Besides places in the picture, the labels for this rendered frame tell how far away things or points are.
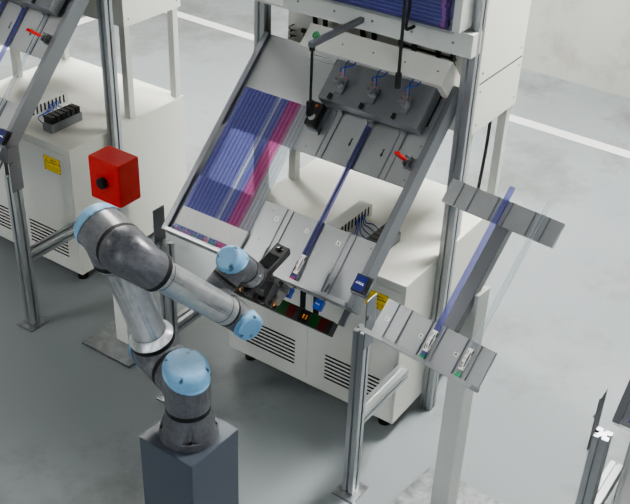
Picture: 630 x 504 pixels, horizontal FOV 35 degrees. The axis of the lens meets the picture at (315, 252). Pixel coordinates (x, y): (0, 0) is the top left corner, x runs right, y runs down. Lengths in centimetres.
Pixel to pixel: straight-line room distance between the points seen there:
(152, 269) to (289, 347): 133
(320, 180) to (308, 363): 66
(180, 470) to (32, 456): 95
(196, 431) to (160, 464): 15
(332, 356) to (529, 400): 75
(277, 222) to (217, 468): 76
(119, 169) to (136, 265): 118
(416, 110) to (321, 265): 52
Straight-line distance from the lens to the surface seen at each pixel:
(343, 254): 285
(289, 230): 294
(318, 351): 341
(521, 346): 393
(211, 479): 265
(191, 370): 248
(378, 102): 293
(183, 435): 256
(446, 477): 312
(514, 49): 325
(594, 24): 617
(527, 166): 522
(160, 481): 269
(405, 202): 284
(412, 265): 316
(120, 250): 222
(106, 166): 340
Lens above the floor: 234
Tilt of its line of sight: 33 degrees down
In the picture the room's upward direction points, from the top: 2 degrees clockwise
